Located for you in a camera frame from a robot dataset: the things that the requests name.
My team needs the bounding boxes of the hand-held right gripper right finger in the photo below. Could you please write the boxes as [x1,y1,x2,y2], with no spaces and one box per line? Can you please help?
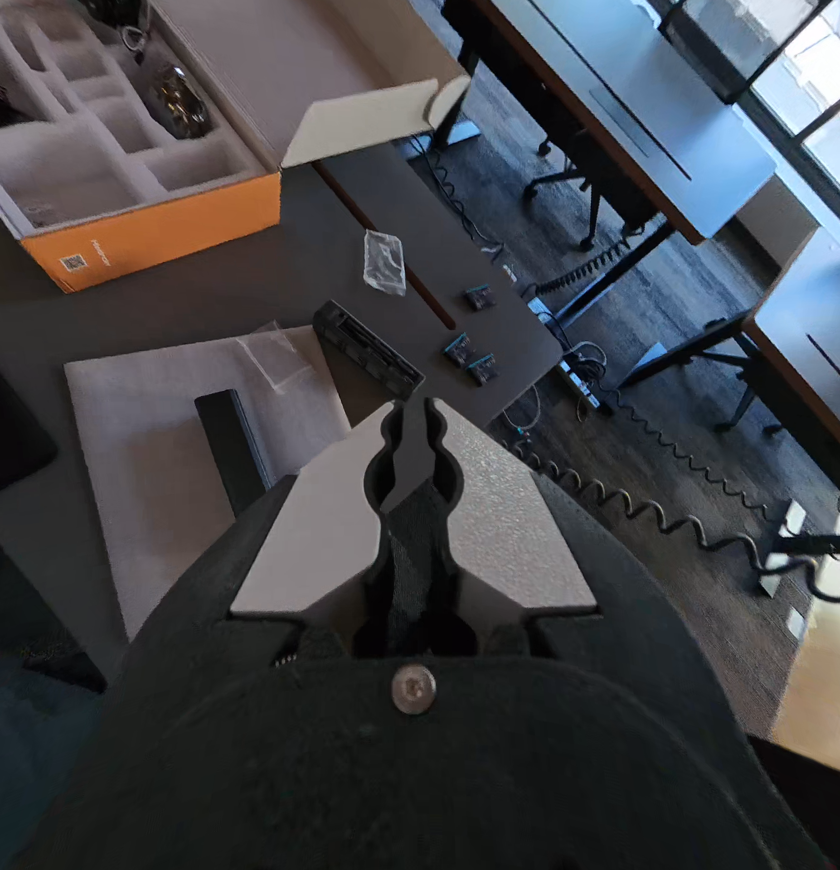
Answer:
[422,398,599,655]

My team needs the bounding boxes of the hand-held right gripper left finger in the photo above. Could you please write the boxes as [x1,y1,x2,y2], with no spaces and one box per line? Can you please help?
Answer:
[229,400,404,659]

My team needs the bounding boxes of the dark desk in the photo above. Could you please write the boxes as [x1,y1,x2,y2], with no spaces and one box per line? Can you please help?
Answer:
[0,139,565,681]

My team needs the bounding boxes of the grey desk with brown edge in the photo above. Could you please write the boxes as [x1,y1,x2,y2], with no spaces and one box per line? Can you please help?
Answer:
[440,0,778,247]
[739,227,840,443]

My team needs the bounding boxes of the black rectangular bar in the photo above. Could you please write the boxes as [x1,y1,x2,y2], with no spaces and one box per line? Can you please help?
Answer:
[194,389,272,519]

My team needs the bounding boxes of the white power strip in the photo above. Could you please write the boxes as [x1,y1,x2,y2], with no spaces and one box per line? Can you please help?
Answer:
[558,359,616,417]

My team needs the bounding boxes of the white foam sheet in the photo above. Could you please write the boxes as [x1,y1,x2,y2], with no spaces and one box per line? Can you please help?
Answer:
[65,325,353,641]

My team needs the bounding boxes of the empty clear plastic bag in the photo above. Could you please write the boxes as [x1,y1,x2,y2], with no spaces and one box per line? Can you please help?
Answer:
[236,321,316,392]
[363,230,407,296]

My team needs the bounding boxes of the black rectangular plastic module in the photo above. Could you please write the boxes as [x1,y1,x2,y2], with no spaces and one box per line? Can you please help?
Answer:
[312,300,426,402]

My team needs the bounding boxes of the orange cardboard box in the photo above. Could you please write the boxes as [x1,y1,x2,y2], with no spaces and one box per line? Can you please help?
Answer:
[0,0,474,295]

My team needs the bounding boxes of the black office chair base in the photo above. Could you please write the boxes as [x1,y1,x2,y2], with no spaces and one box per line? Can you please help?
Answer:
[523,132,601,252]

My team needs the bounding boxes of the white foam insert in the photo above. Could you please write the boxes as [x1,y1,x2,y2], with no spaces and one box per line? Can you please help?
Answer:
[0,0,267,228]

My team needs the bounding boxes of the shiny dark metal part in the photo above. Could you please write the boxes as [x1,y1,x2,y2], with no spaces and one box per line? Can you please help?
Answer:
[80,0,152,65]
[144,63,213,140]

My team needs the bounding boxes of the large glass window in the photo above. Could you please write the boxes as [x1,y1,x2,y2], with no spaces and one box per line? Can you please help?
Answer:
[658,0,840,228]

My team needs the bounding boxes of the black coiled cable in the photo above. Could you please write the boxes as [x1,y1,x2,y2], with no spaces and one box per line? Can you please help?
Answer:
[527,238,633,301]
[508,435,840,602]

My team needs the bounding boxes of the thin black cable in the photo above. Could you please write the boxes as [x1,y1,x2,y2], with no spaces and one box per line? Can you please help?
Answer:
[409,132,519,276]

